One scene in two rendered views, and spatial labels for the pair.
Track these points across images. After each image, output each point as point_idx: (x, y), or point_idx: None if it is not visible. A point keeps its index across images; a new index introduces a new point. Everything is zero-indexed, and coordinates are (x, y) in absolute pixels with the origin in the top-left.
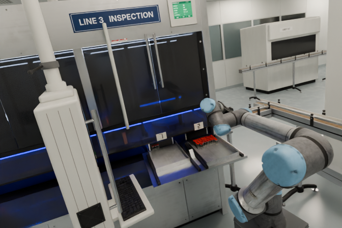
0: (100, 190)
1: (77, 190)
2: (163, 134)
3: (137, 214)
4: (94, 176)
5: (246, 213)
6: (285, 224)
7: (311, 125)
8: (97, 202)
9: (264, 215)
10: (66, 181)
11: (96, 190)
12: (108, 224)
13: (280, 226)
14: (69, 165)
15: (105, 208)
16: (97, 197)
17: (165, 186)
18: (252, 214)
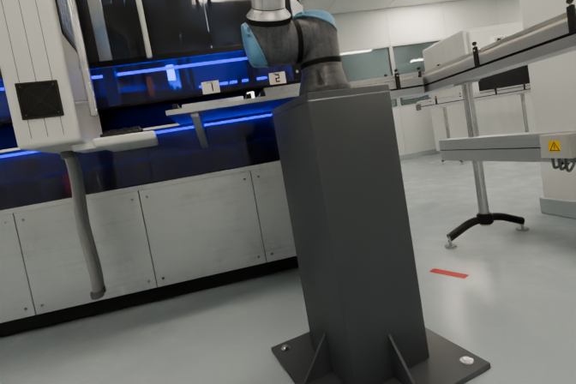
0: (58, 59)
1: (19, 45)
2: (214, 84)
3: (125, 133)
4: (49, 33)
5: (255, 30)
6: (343, 82)
7: (476, 65)
8: (52, 78)
9: (306, 70)
10: (3, 26)
11: (51, 57)
12: (69, 124)
13: (332, 81)
14: (10, 1)
15: (64, 94)
16: (52, 70)
17: (218, 182)
18: (261, 23)
